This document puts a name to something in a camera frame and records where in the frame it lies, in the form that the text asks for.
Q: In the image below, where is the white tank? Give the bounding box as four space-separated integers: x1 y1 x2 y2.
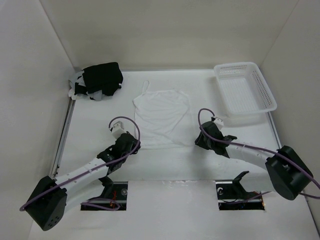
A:
133 81 194 150
68 70 103 101

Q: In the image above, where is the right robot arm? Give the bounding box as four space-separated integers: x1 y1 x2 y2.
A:
195 117 314 201

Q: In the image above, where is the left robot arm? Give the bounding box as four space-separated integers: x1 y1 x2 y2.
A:
21 132 140 231

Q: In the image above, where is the white tank top in pile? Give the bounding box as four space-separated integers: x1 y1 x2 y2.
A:
68 70 103 101

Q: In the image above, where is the white plastic basket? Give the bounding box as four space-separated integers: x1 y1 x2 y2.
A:
213 62 278 118

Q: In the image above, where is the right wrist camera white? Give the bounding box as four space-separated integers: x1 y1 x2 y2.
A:
211 116 224 128

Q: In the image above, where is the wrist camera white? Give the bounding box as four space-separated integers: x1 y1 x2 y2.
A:
110 121 126 139
211 116 224 128

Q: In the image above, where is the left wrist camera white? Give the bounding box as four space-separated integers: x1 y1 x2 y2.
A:
110 121 126 139

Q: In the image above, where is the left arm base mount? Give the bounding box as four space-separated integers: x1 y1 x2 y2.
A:
80 177 129 212

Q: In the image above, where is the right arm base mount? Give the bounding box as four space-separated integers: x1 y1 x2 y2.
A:
215 171 265 211

